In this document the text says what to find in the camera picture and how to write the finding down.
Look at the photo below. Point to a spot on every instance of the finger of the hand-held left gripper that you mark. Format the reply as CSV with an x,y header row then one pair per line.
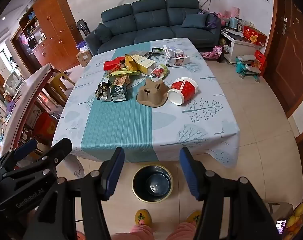
x,y
62,147
26,148

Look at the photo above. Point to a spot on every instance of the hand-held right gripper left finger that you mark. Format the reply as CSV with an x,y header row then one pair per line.
x,y
113,177

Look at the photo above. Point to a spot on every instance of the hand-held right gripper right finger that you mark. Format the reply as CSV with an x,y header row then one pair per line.
x,y
190,177

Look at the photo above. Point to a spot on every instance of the dark bin with yellow rim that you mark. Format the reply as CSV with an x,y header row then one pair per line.
x,y
152,183

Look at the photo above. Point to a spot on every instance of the dark wrapper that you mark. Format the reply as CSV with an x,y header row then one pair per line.
x,y
102,91

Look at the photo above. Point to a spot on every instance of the black foil packet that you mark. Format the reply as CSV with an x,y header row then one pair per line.
x,y
119,93

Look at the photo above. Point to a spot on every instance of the red white paper bucket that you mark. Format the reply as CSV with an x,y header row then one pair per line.
x,y
185,88

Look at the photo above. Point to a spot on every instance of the orange brown small packet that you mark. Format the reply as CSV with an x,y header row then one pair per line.
x,y
121,80

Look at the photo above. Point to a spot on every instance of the brown cardboard cup tray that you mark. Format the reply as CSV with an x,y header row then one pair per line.
x,y
151,93

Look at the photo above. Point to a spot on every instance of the green yellow wrapper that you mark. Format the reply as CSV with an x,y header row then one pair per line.
x,y
121,73

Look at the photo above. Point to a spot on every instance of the red green snack packet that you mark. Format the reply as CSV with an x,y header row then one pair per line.
x,y
160,72

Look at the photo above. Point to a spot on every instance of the cream rectangular carton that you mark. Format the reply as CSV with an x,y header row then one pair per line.
x,y
144,65

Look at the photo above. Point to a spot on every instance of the white box with face print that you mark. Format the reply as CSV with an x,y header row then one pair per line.
x,y
177,61

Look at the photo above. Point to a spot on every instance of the grey packet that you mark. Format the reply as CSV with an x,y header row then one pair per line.
x,y
139,53

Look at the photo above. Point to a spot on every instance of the black tray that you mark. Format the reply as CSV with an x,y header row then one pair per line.
x,y
155,52

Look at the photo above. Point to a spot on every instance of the white cardboard box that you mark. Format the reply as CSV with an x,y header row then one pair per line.
x,y
74,166

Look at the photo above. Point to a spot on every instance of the red box with yellow print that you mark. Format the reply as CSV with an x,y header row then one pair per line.
x,y
45,127

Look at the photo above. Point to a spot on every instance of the yellow embroidered slipper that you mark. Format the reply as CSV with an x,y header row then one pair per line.
x,y
143,218
194,218

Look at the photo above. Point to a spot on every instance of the teal white printed tablecloth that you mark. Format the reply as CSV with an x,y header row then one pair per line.
x,y
116,130

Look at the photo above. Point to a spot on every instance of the person's right leg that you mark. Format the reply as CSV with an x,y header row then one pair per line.
x,y
181,232

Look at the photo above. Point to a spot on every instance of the person's leg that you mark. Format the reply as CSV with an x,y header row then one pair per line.
x,y
181,232
134,233

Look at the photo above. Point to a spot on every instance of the person's left leg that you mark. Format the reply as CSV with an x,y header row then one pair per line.
x,y
134,233

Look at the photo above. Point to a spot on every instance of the yellow plastic stool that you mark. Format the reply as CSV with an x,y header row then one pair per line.
x,y
59,78

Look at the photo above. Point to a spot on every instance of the metal pet bowl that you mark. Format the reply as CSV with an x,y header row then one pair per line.
x,y
66,73

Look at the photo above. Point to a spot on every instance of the brown cardboard box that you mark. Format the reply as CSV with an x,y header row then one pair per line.
x,y
84,58

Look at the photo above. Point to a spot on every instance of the beige plastic stool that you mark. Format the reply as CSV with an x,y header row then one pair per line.
x,y
279,208

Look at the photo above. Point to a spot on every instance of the smartphone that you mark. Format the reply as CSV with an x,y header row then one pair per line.
x,y
281,227

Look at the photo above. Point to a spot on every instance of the pile of yellow fruit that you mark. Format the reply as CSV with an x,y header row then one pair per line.
x,y
295,221

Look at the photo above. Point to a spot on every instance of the small dark teal cushion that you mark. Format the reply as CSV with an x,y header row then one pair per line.
x,y
102,33

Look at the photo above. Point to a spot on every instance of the black standing fan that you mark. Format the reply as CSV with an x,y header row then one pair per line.
x,y
82,27

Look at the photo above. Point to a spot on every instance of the wooden wardrobe cabinet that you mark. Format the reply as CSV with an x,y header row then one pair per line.
x,y
54,25

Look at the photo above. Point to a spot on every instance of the teal stepper machine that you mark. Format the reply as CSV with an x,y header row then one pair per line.
x,y
246,67

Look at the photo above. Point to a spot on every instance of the pink patterned bag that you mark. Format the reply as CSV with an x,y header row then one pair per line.
x,y
211,53

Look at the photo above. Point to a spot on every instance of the red paper bag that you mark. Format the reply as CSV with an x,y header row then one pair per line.
x,y
260,60

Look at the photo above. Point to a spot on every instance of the white side cabinet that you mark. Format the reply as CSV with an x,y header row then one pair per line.
x,y
240,46

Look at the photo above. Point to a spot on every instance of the dark teal sofa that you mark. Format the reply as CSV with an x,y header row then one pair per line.
x,y
151,27

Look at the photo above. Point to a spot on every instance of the red gift box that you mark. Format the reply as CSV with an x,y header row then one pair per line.
x,y
254,36

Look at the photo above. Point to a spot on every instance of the large dark teal cushion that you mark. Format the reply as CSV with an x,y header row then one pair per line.
x,y
194,20

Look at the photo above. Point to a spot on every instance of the wooden door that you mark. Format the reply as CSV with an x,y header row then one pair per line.
x,y
289,55

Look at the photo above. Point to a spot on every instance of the purple bag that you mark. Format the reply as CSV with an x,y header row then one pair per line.
x,y
212,20

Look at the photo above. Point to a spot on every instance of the teal kitchen appliance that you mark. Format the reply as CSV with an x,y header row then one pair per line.
x,y
233,23

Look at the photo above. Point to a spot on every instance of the pink box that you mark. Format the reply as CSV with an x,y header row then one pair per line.
x,y
232,12

